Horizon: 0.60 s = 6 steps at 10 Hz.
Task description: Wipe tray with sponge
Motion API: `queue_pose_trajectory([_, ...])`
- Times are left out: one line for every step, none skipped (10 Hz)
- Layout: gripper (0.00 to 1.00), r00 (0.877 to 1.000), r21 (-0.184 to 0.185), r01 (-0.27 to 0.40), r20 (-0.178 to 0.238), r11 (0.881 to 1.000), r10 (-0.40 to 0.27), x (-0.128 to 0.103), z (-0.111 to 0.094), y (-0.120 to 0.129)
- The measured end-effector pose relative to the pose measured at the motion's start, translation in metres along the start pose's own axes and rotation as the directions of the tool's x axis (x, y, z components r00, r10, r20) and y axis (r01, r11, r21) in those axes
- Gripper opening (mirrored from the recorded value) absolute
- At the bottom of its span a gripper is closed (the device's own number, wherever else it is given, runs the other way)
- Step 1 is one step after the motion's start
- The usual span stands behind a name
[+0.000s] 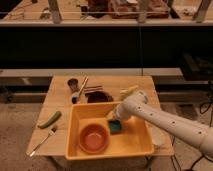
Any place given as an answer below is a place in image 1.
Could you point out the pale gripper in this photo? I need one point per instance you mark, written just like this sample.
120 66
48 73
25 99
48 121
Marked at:
112 116

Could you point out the teal green sponge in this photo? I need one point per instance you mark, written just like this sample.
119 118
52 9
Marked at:
114 126

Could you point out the yellow plastic tray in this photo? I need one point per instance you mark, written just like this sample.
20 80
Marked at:
133 140

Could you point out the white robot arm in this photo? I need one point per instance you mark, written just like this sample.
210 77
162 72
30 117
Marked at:
193 133

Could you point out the dark brown plate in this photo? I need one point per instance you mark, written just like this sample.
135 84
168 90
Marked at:
98 96

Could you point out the orange bowl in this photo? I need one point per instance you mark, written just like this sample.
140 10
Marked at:
93 138

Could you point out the dark metal cup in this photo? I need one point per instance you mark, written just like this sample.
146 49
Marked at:
73 85

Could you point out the green cucumber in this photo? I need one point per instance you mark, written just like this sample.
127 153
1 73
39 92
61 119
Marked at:
51 120

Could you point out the wooden table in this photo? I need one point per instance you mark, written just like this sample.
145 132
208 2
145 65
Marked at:
58 98

